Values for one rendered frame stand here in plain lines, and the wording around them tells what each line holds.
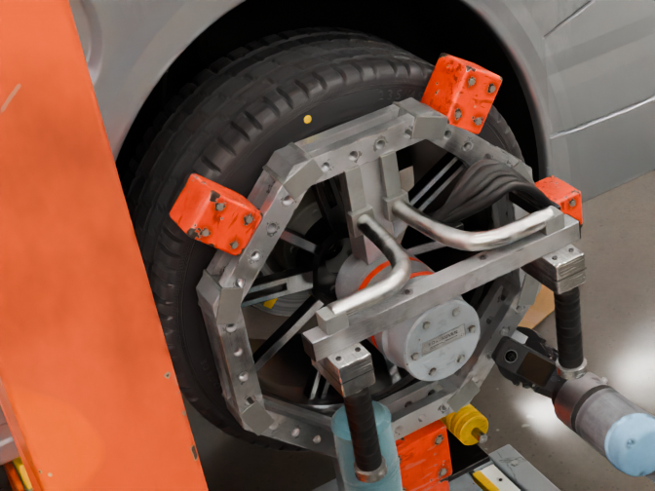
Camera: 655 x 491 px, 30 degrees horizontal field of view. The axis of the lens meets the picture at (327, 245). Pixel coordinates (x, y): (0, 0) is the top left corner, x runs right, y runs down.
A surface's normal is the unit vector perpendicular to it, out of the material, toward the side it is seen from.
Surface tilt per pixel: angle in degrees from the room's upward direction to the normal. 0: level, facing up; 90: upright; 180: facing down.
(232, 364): 90
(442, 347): 90
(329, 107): 90
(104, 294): 90
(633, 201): 0
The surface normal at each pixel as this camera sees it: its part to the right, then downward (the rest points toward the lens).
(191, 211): -0.72, -0.33
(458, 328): 0.48, 0.40
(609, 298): -0.15, -0.83
